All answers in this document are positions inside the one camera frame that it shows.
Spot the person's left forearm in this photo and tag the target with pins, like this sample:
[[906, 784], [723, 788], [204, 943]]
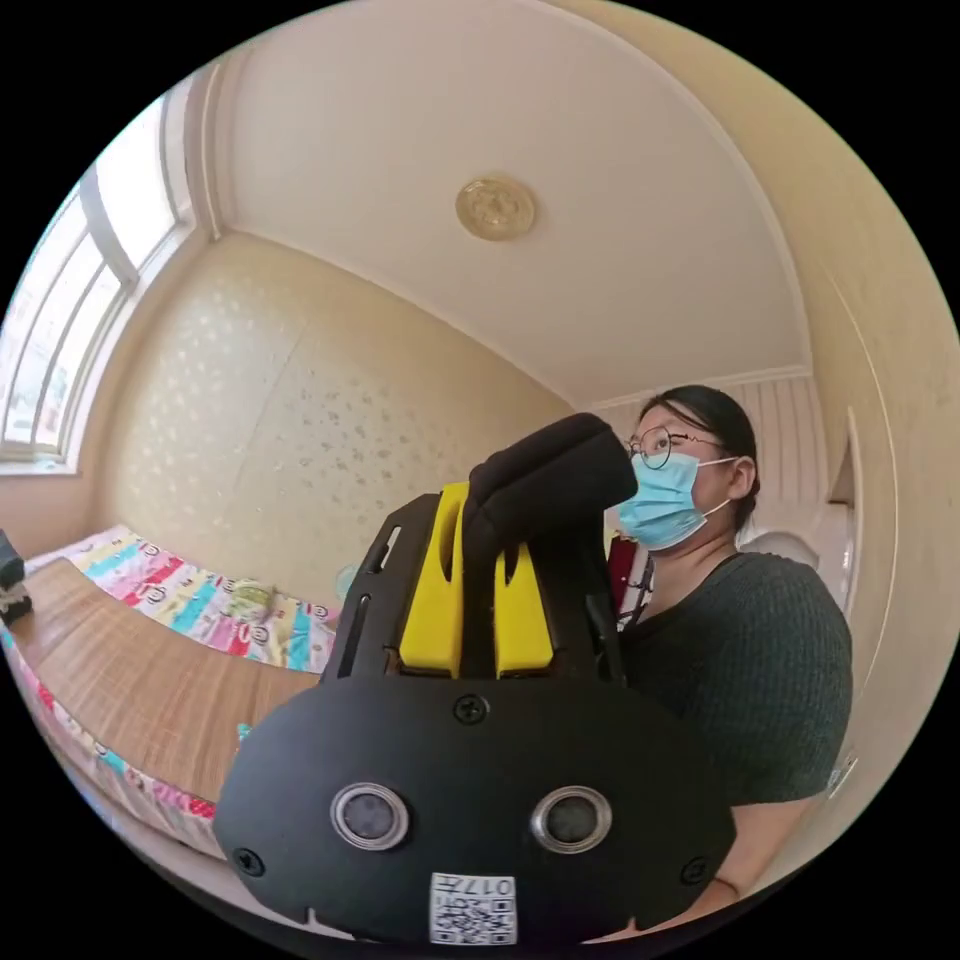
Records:
[[754, 844]]

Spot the window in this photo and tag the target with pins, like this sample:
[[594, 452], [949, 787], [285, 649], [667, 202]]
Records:
[[67, 322]]

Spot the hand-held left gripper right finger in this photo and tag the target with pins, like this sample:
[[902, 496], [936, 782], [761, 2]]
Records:
[[521, 622]]

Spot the bed with woven mat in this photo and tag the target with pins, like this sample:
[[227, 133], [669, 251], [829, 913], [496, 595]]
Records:
[[150, 664]]

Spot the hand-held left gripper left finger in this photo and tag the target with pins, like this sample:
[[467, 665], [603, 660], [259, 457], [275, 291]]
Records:
[[435, 600]]

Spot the person's body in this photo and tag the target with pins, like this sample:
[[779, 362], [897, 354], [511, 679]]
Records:
[[739, 660]]

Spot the round golden ceiling lamp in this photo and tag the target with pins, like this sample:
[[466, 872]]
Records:
[[496, 208]]

